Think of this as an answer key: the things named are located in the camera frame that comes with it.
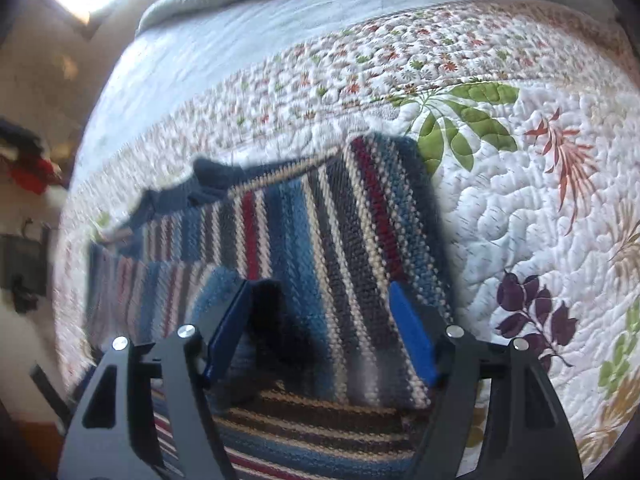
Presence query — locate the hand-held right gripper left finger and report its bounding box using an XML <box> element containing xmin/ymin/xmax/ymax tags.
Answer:
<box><xmin>57</xmin><ymin>280</ymin><xmax>253</xmax><ymax>480</ymax></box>

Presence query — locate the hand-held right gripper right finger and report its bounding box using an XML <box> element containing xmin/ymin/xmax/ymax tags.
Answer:
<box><xmin>389</xmin><ymin>281</ymin><xmax>584</xmax><ymax>480</ymax></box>

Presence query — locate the striped knitted sweater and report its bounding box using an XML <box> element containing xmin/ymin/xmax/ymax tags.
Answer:
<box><xmin>85</xmin><ymin>132</ymin><xmax>453</xmax><ymax>480</ymax></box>

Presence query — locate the floral quilted bedspread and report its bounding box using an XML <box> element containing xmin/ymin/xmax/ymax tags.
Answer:
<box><xmin>52</xmin><ymin>0</ymin><xmax>640</xmax><ymax>480</ymax></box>

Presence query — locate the dark furniture piece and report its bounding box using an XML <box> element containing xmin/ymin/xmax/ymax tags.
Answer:
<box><xmin>29</xmin><ymin>364</ymin><xmax>72</xmax><ymax>432</ymax></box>

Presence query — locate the red cloth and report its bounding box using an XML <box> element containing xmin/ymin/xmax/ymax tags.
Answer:
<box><xmin>9</xmin><ymin>156</ymin><xmax>64</xmax><ymax>197</ymax></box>

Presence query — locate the light blue bed sheet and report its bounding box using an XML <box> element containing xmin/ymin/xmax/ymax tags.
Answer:
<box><xmin>75</xmin><ymin>0</ymin><xmax>621</xmax><ymax>176</ymax></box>

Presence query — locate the dark cloth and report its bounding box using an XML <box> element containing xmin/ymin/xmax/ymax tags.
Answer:
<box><xmin>0</xmin><ymin>116</ymin><xmax>49</xmax><ymax>162</ymax></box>

